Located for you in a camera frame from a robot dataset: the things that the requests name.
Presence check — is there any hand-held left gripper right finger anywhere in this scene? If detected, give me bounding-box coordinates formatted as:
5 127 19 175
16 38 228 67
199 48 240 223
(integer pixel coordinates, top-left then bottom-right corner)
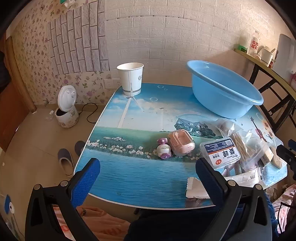
195 158 273 241

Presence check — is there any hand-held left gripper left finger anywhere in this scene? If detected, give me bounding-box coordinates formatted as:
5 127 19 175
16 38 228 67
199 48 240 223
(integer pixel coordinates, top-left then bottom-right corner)
25 158 101 241

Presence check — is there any white printed packet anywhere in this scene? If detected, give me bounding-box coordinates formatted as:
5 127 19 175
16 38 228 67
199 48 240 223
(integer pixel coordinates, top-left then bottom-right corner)
224 167 266 188
186 177 211 199

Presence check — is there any clear dental floss box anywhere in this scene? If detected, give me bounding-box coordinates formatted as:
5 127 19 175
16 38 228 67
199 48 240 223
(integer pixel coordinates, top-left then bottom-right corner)
199 137 241 168

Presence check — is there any purple white toy bottle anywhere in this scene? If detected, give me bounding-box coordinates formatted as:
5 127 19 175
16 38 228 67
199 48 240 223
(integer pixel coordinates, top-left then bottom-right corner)
157 138 173 160

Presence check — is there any light blue plastic basin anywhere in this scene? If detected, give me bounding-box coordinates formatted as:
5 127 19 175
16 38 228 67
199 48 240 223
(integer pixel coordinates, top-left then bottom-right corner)
186 60 264 119

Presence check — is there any grey slipper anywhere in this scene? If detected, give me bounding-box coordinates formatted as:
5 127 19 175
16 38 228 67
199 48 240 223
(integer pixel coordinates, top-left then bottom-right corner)
57 148 75 178
74 141 86 156

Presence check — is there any pink blanket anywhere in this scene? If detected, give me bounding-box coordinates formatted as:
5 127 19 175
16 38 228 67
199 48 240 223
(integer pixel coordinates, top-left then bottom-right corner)
53 204 130 241

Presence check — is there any clear bag of wooden sticks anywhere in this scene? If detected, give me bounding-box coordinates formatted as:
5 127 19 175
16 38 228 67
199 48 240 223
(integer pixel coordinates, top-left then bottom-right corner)
231 130 263 172

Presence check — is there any pink plastic box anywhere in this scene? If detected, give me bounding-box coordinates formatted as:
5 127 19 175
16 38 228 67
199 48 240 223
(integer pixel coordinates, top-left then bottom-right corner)
168 130 195 156

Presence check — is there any small clear plastic bag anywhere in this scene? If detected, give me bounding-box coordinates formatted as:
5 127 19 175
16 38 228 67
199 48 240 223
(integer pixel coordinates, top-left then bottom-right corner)
213 118 241 138

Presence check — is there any person's dark blue clothing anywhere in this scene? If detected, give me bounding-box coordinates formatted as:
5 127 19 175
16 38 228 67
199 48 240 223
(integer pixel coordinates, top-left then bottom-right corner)
124 199 279 241

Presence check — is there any white rice cooker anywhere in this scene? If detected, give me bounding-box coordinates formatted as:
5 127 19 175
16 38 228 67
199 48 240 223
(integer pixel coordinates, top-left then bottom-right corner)
55 85 79 128

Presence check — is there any yellow-edged black-framed side table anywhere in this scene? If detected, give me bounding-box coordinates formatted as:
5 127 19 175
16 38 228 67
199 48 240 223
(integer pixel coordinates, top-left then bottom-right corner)
233 47 296 135

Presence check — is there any white electric kettle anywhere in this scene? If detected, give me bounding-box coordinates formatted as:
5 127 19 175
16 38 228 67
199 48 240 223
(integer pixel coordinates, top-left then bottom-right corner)
277 34 296 73

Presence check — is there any clear bottle red print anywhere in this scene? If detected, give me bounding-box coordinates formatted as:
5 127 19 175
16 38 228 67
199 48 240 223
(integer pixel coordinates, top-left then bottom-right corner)
250 30 260 57

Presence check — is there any white paper cup grey band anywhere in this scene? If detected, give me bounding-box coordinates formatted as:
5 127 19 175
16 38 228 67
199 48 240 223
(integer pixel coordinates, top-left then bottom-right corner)
117 62 144 96

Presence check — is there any black power cable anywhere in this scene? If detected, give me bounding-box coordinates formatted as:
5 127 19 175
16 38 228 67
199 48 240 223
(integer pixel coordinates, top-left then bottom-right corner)
78 103 109 124

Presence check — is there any white wall socket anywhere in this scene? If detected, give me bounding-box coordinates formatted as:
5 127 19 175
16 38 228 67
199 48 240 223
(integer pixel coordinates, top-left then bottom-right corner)
103 79 121 88

